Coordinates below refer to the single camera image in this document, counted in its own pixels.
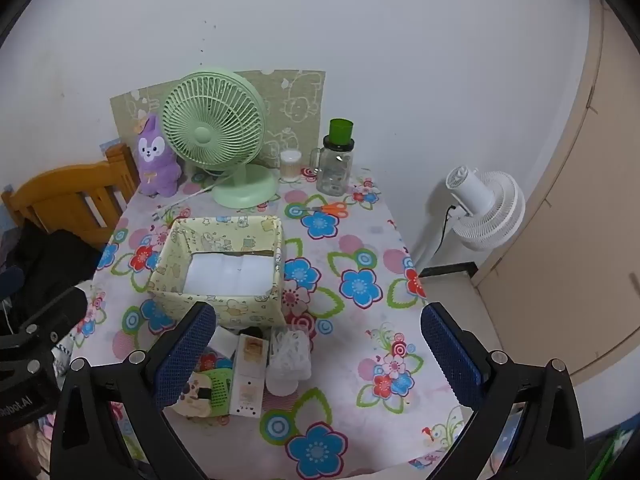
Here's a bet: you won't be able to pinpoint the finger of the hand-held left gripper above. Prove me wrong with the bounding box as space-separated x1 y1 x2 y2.
0 285 89 357

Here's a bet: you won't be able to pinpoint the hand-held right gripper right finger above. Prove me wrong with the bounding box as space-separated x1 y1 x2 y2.
420 302 587 480

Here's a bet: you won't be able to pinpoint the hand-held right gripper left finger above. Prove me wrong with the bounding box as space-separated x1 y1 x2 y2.
50 301 218 480

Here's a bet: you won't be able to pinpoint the green panda speaker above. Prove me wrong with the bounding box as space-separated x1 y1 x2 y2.
192 367 236 416

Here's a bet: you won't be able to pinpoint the cream round cartoon mirror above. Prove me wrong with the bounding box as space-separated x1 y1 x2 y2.
175 380 212 418

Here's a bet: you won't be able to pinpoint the white remote control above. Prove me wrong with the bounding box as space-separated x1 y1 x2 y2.
230 334 267 418

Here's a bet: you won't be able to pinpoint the white cotton pad pack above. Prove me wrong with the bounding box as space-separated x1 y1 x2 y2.
266 327 312 396

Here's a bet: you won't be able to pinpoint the yellow cartoon-print storage box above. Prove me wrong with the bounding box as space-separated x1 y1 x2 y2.
148 215 287 333

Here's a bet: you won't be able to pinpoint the black bag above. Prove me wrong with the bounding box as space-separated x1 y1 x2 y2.
0 220 103 336

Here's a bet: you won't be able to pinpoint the floral tablecloth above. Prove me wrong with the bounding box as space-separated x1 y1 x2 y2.
70 165 476 480

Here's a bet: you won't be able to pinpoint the wooden chair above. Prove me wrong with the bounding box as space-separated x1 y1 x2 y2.
0 145 141 251

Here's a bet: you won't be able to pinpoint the white clip fan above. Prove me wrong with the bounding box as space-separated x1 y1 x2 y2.
445 166 526 252

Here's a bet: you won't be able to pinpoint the purple plush toy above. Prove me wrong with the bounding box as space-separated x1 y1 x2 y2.
136 114 182 197

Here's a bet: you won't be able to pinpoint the beige wooden door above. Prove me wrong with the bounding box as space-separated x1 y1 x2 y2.
475 0 640 386

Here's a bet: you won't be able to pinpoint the clear cotton swab jar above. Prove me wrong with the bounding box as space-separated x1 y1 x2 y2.
279 150 303 183

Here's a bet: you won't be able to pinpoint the glass mug jar green lid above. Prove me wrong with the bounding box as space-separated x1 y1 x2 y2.
310 118 356 196

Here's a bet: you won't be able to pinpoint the green desk fan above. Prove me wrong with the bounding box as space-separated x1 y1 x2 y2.
161 71 279 208

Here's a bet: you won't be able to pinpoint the black fan cable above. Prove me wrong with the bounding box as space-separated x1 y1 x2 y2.
432 204 458 256

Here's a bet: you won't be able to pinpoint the white power cord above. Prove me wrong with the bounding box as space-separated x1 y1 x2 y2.
152 182 221 221

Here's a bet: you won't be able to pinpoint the orange handled scissors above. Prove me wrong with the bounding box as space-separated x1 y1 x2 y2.
287 202 349 219

